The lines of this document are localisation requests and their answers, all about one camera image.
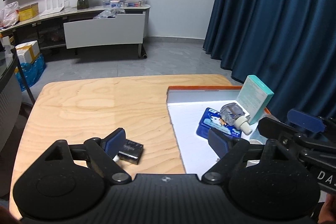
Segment black charger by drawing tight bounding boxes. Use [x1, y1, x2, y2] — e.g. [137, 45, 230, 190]
[117, 139, 143, 165]

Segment clear liquid refill bottle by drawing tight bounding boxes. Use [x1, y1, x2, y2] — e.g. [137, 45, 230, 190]
[220, 102, 252, 135]

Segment teal white product box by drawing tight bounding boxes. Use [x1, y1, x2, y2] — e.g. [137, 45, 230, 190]
[236, 75, 274, 124]

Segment white rounded charger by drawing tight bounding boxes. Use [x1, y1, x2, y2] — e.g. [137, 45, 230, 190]
[113, 155, 120, 162]

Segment white socket plug heater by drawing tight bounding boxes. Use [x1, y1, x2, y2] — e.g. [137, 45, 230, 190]
[249, 131, 267, 144]

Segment right hand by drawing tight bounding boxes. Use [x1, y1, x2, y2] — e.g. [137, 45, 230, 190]
[318, 194, 336, 224]

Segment orange white cardboard box lid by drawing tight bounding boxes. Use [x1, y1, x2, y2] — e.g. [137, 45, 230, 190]
[166, 85, 279, 175]

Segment blue plastic bag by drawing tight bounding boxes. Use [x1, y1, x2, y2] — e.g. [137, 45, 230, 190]
[21, 54, 46, 88]

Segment tv stand cabinet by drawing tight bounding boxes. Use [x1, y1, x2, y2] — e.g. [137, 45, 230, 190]
[1, 5, 150, 58]

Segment cardboard box on floor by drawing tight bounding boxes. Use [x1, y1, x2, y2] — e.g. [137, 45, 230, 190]
[15, 40, 41, 64]

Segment blue curtain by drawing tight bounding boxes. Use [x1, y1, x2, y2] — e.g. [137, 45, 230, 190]
[203, 0, 335, 121]

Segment plastic bags in drawer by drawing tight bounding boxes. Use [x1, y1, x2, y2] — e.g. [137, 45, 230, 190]
[93, 7, 126, 19]

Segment clutter of small boxes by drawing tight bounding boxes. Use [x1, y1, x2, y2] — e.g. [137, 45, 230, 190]
[102, 0, 146, 7]

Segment white router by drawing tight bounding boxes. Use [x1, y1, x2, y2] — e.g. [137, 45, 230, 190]
[39, 0, 65, 16]

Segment yellow box on stand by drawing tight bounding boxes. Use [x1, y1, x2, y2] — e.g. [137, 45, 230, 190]
[19, 3, 39, 22]

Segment pink plastic bag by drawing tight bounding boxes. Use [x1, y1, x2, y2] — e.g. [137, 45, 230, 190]
[1, 1, 19, 28]

